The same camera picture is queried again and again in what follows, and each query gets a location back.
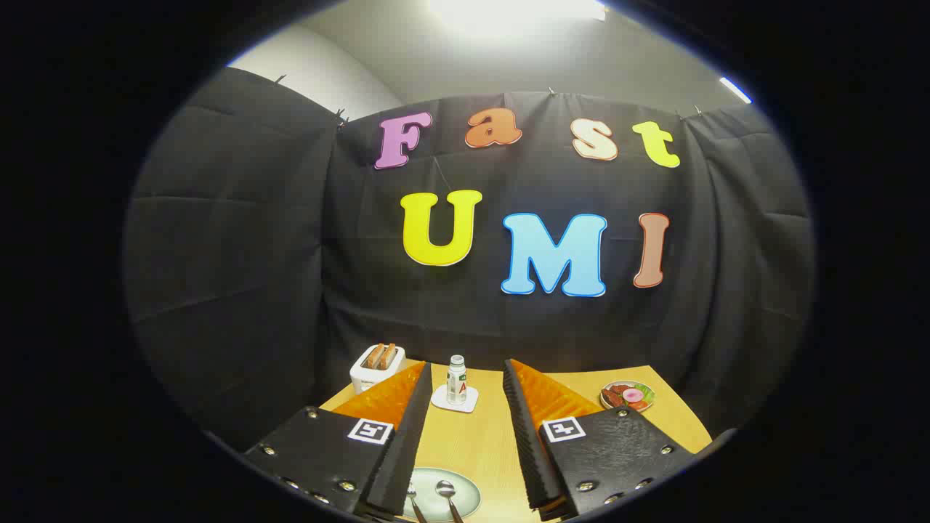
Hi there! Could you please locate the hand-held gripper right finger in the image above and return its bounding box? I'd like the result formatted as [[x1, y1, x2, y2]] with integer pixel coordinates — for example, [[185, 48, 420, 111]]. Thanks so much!
[[503, 359, 698, 522]]

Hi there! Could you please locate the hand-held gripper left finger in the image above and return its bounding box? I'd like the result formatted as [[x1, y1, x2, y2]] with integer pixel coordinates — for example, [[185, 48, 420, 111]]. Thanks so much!
[[243, 362, 434, 520]]

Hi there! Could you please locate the metal spoon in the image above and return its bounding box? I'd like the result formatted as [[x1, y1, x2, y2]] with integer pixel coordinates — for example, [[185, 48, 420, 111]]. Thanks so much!
[[435, 479, 466, 523]]

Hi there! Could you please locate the metal fork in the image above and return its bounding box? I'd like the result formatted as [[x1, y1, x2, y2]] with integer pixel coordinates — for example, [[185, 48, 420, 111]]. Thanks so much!
[[405, 481, 429, 523]]

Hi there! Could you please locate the white square coaster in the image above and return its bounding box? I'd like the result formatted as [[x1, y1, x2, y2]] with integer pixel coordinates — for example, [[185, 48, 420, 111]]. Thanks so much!
[[431, 384, 480, 414]]

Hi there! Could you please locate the white drink bottle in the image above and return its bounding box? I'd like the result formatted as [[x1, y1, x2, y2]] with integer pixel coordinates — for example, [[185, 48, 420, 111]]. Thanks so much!
[[446, 354, 468, 405]]

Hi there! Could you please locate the white toaster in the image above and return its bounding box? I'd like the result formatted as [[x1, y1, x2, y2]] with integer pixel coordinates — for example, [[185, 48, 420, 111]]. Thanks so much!
[[349, 347, 406, 395]]

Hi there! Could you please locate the pale green plate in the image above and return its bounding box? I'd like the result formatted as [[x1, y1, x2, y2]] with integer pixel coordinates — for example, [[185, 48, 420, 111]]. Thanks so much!
[[403, 467, 482, 523]]

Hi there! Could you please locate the plate of meat and vegetables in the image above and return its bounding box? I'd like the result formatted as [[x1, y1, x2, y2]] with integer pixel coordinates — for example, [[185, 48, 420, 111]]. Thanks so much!
[[599, 381, 657, 413]]

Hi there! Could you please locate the small ceiling light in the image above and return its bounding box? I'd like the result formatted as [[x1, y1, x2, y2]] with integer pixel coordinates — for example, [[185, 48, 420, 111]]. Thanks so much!
[[719, 76, 753, 105]]

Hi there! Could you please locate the ceiling light panel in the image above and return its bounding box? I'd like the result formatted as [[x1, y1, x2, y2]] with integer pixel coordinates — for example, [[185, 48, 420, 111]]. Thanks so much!
[[427, 0, 608, 31]]

